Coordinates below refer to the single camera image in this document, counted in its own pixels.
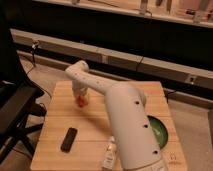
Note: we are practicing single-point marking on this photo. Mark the wooden board table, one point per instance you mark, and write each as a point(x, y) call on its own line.
point(89, 146)

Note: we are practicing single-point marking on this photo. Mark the translucent yellowish gripper finger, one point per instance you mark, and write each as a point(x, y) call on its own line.
point(85, 99)

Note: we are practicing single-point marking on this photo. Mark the black chair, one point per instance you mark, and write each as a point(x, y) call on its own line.
point(18, 96)

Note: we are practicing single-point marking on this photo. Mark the black remote control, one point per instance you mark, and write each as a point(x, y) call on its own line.
point(68, 139)

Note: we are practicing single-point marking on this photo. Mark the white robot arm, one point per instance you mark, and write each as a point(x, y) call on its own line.
point(125, 105)

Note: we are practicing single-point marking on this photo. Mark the clear plastic bottle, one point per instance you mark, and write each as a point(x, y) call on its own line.
point(110, 155)

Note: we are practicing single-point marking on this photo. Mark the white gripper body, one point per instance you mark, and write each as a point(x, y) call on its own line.
point(79, 89)

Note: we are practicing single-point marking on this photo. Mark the green bowl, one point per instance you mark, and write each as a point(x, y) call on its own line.
point(160, 131)

